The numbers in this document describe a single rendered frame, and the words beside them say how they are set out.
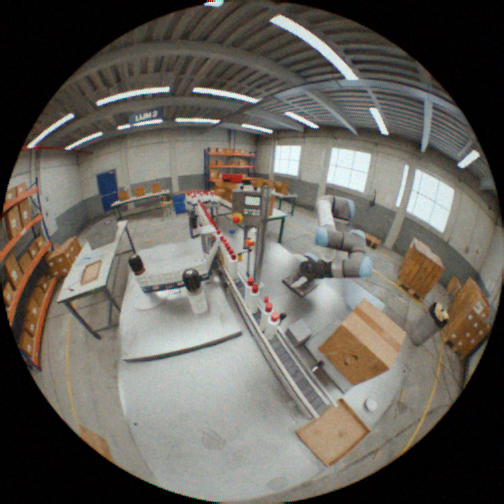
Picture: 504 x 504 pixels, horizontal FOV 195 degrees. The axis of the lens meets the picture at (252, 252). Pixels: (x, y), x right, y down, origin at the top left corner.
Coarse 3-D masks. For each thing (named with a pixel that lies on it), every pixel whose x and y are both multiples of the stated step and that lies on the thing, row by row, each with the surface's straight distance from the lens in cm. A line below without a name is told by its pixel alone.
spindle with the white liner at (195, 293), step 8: (184, 272) 68; (192, 272) 67; (184, 280) 67; (192, 280) 66; (200, 280) 72; (192, 288) 69; (200, 288) 74; (192, 296) 73; (200, 296) 74; (192, 304) 79; (200, 304) 78; (200, 312) 83
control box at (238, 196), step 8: (232, 192) 77; (240, 192) 76; (248, 192) 75; (256, 192) 75; (232, 200) 78; (240, 200) 77; (232, 208) 79; (240, 208) 78; (256, 208) 76; (232, 216) 80; (240, 216) 79; (248, 216) 78; (256, 216) 77; (240, 224) 81; (248, 224) 80; (256, 224) 79
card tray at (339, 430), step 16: (320, 416) 85; (336, 416) 88; (352, 416) 94; (304, 432) 83; (320, 432) 86; (336, 432) 90; (352, 432) 95; (368, 432) 99; (320, 448) 88; (336, 448) 93; (352, 448) 95
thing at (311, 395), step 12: (240, 288) 97; (252, 324) 85; (276, 336) 81; (276, 348) 78; (288, 360) 77; (288, 372) 76; (300, 372) 77; (300, 384) 76; (312, 396) 78; (324, 408) 80
